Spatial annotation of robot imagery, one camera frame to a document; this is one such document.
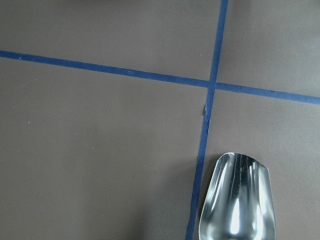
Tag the metal scoop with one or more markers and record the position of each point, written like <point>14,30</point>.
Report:
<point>238,204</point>

